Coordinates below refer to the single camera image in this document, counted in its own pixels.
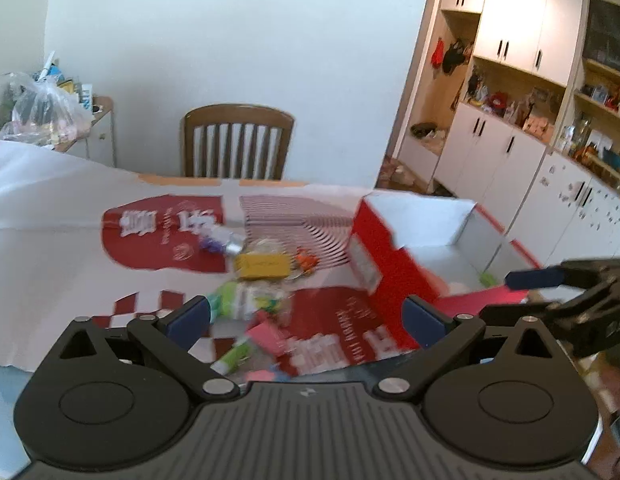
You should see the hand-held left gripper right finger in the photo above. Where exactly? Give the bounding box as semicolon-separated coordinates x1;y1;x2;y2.
372;296;560;402

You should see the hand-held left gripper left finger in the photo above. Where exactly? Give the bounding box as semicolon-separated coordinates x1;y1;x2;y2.
57;296;241;402

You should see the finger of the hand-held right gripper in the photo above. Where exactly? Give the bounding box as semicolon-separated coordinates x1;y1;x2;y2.
504;258;620;291
478;301;580;333

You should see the green lid white bottle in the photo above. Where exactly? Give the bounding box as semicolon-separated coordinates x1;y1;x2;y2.
209;281;291;322

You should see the pink block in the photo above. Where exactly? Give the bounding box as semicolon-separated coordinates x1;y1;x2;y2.
246;320;291;357

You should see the yellow carton box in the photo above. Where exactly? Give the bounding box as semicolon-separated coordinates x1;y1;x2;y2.
236;252;291;281

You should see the red and white cardboard box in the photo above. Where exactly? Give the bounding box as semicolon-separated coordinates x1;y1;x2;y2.
349;191;545;356

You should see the green white tube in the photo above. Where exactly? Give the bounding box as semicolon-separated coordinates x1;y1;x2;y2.
211;336;254;374

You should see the red white printed paper sheet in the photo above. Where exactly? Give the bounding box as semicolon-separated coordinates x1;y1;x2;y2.
0;140;425;378

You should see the white drawer cabinet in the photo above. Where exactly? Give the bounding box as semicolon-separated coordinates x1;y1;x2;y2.
55;95;116;168

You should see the brown wooden chair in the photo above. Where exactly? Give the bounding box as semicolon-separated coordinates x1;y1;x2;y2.
181;104;295;180

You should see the clear plastic bag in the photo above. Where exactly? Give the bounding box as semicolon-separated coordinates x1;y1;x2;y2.
0;72;94;147

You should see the blue white carton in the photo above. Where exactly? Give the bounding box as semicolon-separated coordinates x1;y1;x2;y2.
39;51;62;82

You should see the white wall cabinet unit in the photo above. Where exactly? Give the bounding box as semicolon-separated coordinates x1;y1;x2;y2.
380;0;620;273

